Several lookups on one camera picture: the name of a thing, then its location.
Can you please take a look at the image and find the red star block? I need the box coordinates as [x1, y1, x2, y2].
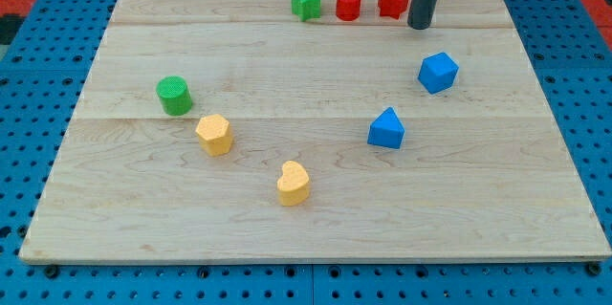
[377, 0, 412, 21]

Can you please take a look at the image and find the green star block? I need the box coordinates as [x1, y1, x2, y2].
[291, 0, 321, 21]

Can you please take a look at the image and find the yellow heart block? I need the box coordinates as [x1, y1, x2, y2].
[276, 161, 310, 207]

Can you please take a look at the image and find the blue triangle block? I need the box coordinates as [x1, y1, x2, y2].
[367, 107, 405, 149]

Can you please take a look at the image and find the light wooden board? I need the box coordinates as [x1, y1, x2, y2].
[19, 0, 611, 265]

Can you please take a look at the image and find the yellow hexagon block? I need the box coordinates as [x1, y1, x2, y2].
[195, 114, 233, 157]

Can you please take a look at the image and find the green cylinder block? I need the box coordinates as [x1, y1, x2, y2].
[156, 76, 192, 116]

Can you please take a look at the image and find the red cylinder block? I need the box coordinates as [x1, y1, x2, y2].
[336, 0, 361, 21]

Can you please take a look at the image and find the blue cube block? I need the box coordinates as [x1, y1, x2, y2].
[417, 52, 459, 95]

